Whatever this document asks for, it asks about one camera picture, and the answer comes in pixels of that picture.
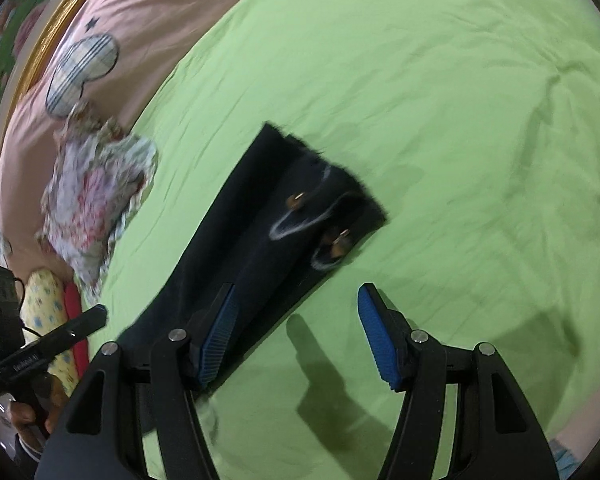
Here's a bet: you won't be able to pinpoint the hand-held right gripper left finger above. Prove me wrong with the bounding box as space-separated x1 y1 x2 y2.
34 283 240 480

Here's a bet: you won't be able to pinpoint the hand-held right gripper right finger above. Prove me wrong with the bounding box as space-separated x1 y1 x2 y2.
357 283 560 480

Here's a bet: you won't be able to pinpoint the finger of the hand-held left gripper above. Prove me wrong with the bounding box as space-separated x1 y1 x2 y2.
40 304 109 361

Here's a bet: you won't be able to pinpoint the black pants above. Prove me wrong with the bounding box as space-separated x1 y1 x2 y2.
112 121 388 433

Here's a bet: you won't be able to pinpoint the person's left hand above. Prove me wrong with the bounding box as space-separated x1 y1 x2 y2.
6 374 72 442

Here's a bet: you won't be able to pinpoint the red cloth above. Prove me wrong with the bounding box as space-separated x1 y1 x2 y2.
62 283 93 380

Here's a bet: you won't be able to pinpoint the yellow printed pillow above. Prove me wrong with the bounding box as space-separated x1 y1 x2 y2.
20 268 81 397

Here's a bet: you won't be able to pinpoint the floral cloth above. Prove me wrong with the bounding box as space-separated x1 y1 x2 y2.
35 99 160 307

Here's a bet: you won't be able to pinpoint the light blue cloth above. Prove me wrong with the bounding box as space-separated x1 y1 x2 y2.
549 436 587 479

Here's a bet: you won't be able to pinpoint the green blanket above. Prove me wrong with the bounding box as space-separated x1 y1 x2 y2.
100 0 600 480

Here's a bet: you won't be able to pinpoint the colourful patterned floor mat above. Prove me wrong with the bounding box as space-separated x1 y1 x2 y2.
0 0 83 138

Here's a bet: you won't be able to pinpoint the pink printed bedsheet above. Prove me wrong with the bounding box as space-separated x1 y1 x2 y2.
0 0 292 281

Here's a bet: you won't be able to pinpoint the black cable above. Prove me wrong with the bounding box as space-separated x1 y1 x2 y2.
9 274 47 347

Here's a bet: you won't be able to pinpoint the golden bed frame rail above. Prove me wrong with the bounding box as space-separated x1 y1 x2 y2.
0 0 127 161

